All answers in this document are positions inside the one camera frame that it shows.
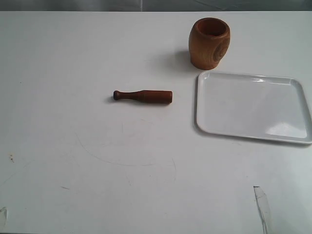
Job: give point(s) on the dark wooden pestle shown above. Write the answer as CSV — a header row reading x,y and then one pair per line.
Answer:
x,y
146,96

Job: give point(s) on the white plastic tray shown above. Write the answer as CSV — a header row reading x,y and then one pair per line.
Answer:
x,y
252,106

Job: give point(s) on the clear tape strip right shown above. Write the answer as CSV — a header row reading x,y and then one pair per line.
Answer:
x,y
263,209

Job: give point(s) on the wooden mortar cup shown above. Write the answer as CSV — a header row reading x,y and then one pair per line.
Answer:
x,y
209,41

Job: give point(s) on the clear tape piece left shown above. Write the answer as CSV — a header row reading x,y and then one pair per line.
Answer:
x,y
3,216

